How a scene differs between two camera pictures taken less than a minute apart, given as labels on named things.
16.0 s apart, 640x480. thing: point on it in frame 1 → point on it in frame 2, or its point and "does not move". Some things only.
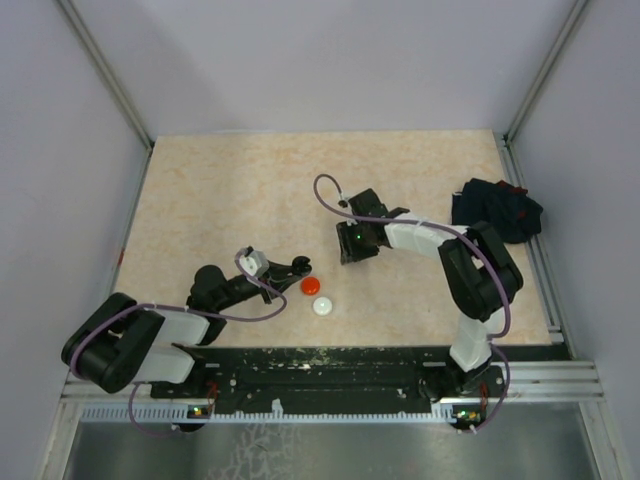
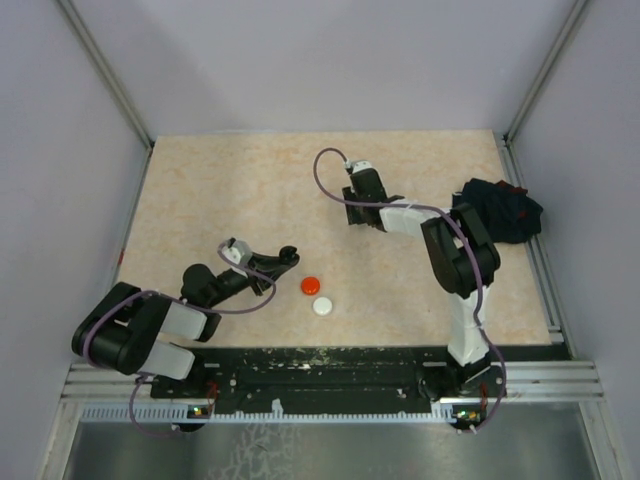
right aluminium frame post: (545, 70) does not move
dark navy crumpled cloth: (508, 210) does not move
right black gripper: (351, 253) → (354, 218)
